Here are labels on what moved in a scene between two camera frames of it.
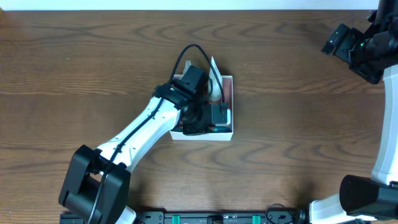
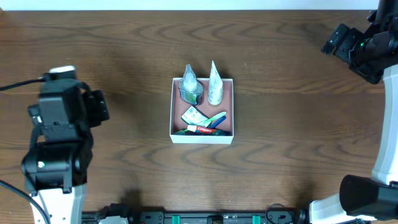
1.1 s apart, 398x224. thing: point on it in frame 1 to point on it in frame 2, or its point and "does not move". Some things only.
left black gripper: x=193 y=128 to x=99 y=106
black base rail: x=177 y=217 does not move
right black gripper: x=341 y=43 does not move
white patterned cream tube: x=214 y=89 does not move
